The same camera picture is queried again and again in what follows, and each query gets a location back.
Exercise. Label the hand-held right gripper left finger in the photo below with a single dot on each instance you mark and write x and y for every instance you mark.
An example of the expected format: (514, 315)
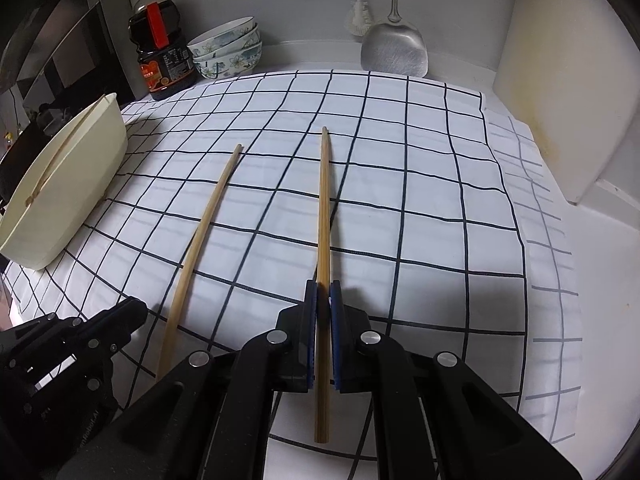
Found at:
(311, 345)

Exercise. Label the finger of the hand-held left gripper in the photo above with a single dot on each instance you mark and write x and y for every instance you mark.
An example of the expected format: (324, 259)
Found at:
(120, 312)
(95, 365)

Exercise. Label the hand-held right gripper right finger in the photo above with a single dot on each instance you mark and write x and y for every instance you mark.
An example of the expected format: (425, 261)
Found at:
(336, 350)

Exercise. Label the single wooden chopstick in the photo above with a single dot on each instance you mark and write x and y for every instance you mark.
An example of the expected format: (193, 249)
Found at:
(201, 240)
(325, 210)

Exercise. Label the white plastic basin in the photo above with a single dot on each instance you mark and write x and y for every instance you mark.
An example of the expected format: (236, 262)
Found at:
(65, 210)

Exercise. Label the white black-checked cloth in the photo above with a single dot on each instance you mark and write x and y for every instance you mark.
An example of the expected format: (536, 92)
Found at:
(400, 185)

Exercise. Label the dark soy sauce bottle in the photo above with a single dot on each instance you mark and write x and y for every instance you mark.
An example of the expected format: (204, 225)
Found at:
(165, 75)

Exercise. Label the white blue floral bowl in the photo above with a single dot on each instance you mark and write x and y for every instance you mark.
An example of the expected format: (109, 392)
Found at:
(230, 68)
(246, 53)
(225, 35)

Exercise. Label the black range hood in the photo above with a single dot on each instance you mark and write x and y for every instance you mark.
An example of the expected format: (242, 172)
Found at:
(60, 50)

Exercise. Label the metal spatula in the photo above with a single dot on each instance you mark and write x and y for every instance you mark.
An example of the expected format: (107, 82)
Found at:
(395, 52)

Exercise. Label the white cutting board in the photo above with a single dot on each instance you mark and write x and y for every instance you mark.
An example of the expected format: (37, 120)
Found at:
(560, 85)

